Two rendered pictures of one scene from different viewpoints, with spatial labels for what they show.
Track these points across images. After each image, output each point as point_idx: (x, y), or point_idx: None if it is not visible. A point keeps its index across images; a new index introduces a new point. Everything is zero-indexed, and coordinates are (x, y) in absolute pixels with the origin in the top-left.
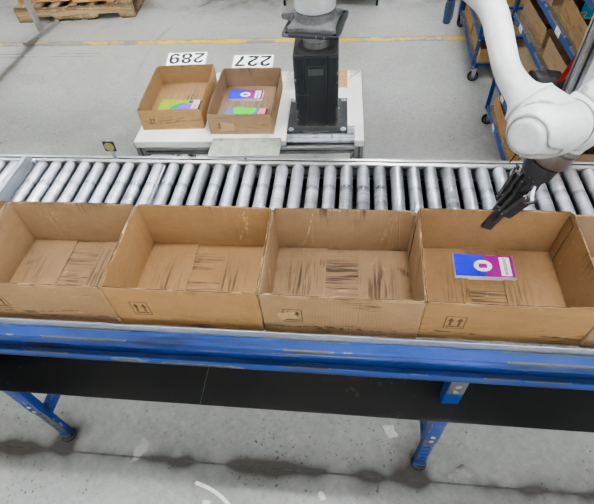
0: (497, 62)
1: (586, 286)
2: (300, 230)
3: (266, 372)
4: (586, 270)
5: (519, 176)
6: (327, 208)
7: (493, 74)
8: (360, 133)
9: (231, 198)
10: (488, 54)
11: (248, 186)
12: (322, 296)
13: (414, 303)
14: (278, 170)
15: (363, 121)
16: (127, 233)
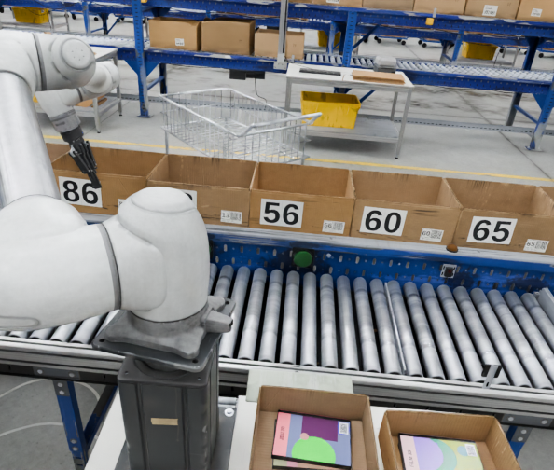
0: (102, 70)
1: (69, 163)
2: (229, 208)
3: (258, 248)
4: (64, 161)
5: (81, 145)
6: (209, 186)
7: (103, 77)
8: (119, 400)
9: (303, 323)
10: (96, 78)
11: (285, 331)
12: (221, 158)
13: (173, 156)
14: (250, 348)
15: (102, 427)
16: (352, 191)
